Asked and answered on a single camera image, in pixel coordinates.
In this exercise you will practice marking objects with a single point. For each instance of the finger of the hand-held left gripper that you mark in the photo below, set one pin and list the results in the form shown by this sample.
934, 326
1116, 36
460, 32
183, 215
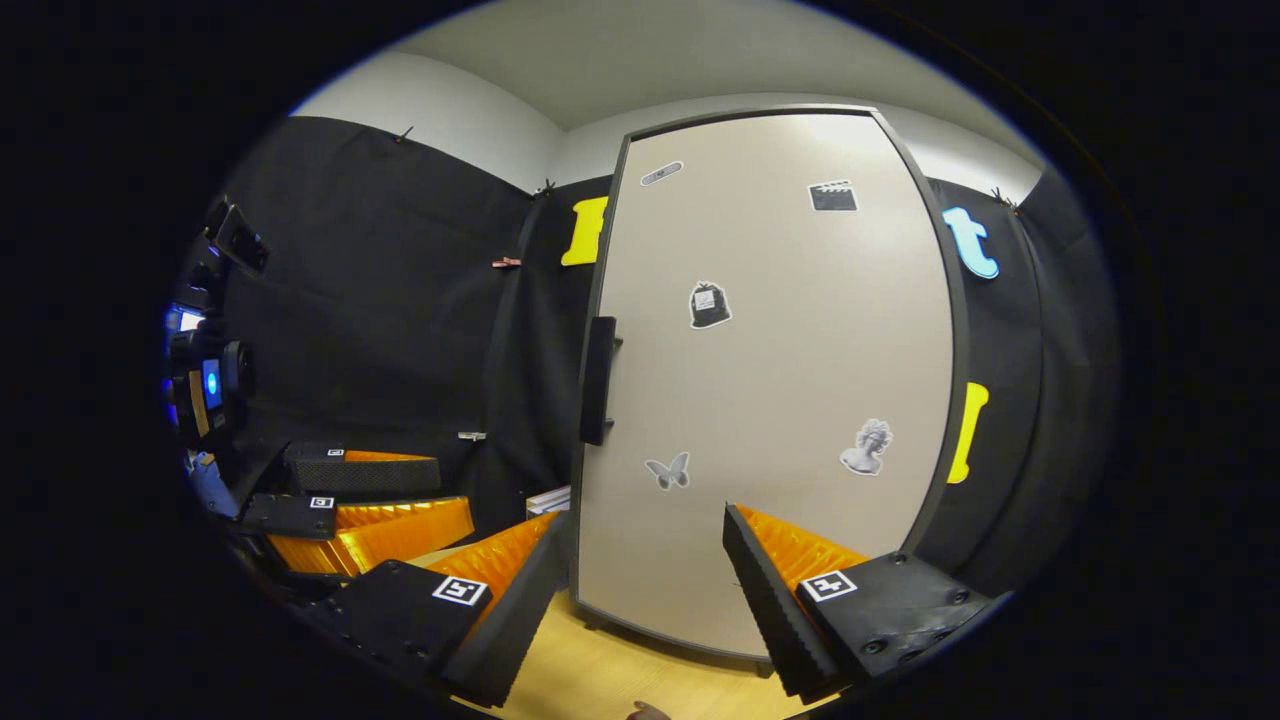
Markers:
370, 475
400, 530

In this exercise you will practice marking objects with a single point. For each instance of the black binder clip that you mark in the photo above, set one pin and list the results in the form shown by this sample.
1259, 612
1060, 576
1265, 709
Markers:
1003, 197
403, 133
545, 187

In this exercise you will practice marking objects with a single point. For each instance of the beige cabinet door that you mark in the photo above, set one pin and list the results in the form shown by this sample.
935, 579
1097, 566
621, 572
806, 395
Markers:
780, 380

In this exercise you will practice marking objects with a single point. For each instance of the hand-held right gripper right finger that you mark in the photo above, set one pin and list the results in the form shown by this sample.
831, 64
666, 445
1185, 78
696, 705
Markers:
770, 620

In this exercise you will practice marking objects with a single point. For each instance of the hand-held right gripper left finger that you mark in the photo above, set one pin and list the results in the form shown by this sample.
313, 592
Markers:
520, 630

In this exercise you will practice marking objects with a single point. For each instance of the white book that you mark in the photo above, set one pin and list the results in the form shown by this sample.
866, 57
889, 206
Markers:
540, 502

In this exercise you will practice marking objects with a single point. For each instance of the black backdrop cloth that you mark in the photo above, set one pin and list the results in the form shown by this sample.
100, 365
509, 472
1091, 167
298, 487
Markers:
400, 330

